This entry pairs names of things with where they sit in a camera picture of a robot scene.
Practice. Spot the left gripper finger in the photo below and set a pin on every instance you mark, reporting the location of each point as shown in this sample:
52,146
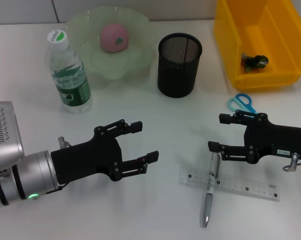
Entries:
135,127
151,157

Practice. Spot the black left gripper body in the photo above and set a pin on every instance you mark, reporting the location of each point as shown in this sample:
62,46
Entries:
85,160

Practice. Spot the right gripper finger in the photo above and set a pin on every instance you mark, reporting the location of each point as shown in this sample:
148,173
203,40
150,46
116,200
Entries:
225,118
214,146

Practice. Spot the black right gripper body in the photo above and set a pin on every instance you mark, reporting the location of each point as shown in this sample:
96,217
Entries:
278,141

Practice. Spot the blue scissors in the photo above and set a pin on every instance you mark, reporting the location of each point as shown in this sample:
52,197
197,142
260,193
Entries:
238,101

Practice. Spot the silver ballpoint pen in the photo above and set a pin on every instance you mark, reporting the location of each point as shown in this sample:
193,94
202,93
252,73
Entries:
207,200

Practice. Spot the green plastic wrapper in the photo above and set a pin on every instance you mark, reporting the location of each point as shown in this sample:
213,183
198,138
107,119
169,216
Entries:
255,62

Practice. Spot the clear plastic water bottle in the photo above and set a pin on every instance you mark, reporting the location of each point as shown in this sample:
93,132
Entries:
73,90

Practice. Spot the pink toy peach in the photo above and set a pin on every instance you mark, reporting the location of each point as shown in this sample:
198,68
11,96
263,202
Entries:
113,37

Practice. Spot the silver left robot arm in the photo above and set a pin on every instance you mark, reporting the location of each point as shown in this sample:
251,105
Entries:
28,175

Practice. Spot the clear plastic ruler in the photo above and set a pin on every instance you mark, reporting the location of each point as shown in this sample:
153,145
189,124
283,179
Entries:
245,187

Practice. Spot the black mesh pen holder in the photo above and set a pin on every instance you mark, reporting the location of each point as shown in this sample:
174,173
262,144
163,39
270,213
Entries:
176,75

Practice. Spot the translucent green fruit plate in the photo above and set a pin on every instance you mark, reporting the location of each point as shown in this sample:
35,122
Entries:
135,57

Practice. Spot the yellow plastic bin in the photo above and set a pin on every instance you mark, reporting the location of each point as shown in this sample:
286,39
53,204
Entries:
263,30

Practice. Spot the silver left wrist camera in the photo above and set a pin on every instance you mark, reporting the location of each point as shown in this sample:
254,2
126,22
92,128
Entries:
3,132

